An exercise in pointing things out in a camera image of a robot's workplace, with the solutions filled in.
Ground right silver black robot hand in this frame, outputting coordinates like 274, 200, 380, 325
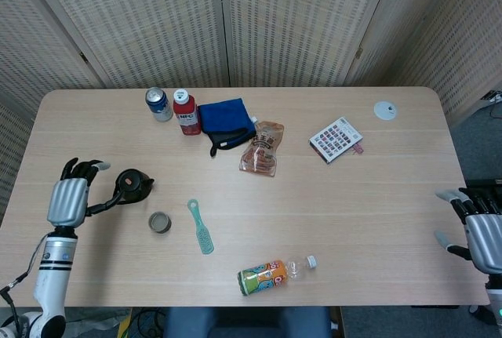
433, 187, 502, 276

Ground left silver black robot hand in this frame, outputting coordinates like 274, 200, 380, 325
46, 157, 126, 229

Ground black teapot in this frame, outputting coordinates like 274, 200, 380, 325
111, 168, 156, 205

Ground black equipment box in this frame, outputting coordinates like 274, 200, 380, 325
466, 178, 502, 198

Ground small dark green cup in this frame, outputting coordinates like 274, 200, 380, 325
147, 211, 173, 236

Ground grey floor cloth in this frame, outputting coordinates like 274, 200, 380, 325
64, 306, 130, 338

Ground blue drink can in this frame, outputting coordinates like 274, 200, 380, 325
144, 86, 174, 122

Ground teal plastic brush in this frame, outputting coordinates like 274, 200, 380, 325
187, 198, 216, 256

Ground red NFC juice bottle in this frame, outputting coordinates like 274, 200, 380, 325
173, 88, 202, 136

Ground black cloth with loop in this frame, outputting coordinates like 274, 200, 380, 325
209, 126, 256, 158

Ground blue folded cloth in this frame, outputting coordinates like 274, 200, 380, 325
198, 97, 256, 135

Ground colourful printed box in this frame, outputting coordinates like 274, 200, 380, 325
308, 116, 364, 165

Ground brown snack pouch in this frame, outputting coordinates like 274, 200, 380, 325
238, 117, 285, 177

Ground woven folding screen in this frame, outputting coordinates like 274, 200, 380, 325
0, 0, 502, 229

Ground blue seat under table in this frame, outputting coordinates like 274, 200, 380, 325
162, 306, 334, 338

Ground orange label plastic bottle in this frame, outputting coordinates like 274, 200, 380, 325
237, 254, 318, 297

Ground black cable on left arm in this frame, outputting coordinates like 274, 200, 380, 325
0, 235, 48, 338

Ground tangled floor cables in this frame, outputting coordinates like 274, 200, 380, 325
117, 306, 166, 338

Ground white plug with cables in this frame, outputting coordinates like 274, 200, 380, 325
478, 89, 502, 119

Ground white round cable grommet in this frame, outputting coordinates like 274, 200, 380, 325
373, 100, 398, 121

